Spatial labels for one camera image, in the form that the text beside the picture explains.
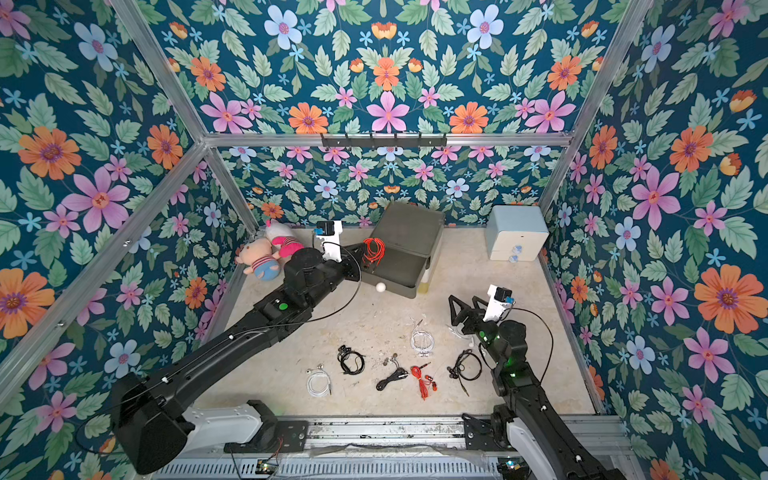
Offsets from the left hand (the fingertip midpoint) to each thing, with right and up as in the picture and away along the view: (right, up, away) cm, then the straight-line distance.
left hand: (366, 244), depth 71 cm
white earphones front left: (-16, -39, +13) cm, 44 cm away
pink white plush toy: (-35, +3, +34) cm, 49 cm away
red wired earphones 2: (+15, -40, +11) cm, 44 cm away
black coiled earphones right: (+24, -36, +13) cm, 45 cm away
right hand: (+25, -14, +8) cm, 29 cm away
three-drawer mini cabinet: (+12, +6, +54) cm, 55 cm away
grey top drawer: (+8, -7, +13) cm, 16 cm away
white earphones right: (+23, -22, +1) cm, 32 cm away
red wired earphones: (+1, -2, +3) cm, 4 cm away
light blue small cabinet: (+46, +5, +27) cm, 53 cm away
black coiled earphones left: (-9, -32, +18) cm, 38 cm away
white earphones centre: (+15, -31, +16) cm, 38 cm away
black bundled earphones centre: (+7, -36, +12) cm, 39 cm away
